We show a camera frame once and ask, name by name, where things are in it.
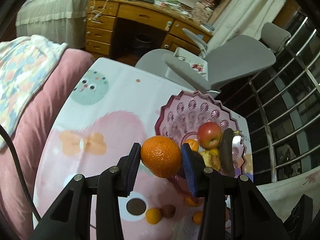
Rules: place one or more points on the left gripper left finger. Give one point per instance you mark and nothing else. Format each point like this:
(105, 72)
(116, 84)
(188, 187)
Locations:
(69, 215)

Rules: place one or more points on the orange tangerine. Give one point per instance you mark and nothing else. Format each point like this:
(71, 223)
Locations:
(162, 156)
(193, 144)
(193, 202)
(197, 217)

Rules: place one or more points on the floral blanket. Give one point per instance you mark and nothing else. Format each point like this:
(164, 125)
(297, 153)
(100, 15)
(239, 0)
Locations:
(26, 64)

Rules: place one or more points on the overripe dark banana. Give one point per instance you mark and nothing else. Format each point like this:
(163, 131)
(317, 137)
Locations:
(225, 151)

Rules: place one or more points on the white curtain cloth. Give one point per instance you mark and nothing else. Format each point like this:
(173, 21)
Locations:
(58, 20)

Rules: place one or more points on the dark avocado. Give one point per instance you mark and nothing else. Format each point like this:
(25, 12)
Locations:
(197, 161)

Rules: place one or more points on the red apple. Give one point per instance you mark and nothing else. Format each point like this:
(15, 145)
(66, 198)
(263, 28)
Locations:
(208, 135)

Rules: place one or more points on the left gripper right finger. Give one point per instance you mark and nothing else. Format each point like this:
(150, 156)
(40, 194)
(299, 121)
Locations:
(252, 216)

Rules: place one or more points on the grey office chair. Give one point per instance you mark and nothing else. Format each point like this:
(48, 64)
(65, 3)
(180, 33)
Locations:
(239, 57)

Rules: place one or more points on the pink glass fruit plate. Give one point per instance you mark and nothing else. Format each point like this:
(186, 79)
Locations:
(181, 117)

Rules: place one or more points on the cartoon printed tablecloth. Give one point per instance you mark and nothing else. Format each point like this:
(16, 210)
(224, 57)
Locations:
(112, 107)

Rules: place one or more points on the wooden desk with drawers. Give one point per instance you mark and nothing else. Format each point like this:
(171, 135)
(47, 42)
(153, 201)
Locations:
(125, 30)

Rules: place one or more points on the small yellow citrus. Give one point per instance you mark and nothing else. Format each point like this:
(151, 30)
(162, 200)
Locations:
(153, 216)

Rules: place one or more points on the brown wrinkled passion fruit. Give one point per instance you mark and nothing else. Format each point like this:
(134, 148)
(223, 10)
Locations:
(168, 211)

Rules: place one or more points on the metal railing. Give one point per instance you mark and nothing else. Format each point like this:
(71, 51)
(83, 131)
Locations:
(281, 106)

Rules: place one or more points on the yellow pear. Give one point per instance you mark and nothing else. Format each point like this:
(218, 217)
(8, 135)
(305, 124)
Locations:
(211, 158)

